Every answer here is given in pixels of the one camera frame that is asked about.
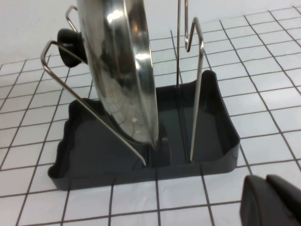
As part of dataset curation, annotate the stainless steel pot lid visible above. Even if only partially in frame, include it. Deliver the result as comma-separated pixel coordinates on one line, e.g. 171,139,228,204
56,0,158,149

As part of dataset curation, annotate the dark grey wire lid rack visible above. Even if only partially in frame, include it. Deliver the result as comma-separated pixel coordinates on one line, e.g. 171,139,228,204
40,0,242,192

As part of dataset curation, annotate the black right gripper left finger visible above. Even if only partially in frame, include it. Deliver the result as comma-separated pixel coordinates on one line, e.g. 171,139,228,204
239,175,301,226

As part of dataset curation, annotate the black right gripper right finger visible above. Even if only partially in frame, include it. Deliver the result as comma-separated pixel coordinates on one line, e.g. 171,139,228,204
266,174,301,208

